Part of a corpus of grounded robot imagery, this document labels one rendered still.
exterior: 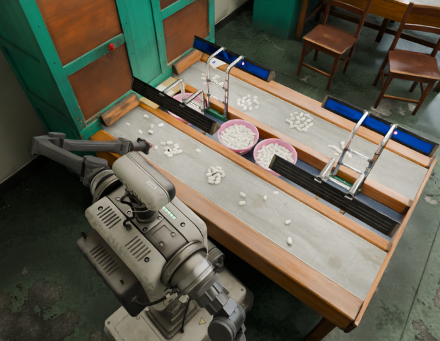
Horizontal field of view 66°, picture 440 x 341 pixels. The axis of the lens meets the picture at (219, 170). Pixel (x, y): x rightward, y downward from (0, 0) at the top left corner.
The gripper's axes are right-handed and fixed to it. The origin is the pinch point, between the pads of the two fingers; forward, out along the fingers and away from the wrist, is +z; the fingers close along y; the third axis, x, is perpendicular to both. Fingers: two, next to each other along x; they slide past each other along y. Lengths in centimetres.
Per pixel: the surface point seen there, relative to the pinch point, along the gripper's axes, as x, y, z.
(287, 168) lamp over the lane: -30, -81, -6
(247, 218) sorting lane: 7, -72, 4
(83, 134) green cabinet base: 13.0, 40.8, -14.7
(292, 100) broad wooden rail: -56, -43, 77
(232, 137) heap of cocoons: -20, -29, 39
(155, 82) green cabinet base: -28, 42, 35
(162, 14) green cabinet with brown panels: -71, 42, 19
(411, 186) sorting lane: -42, -135, 63
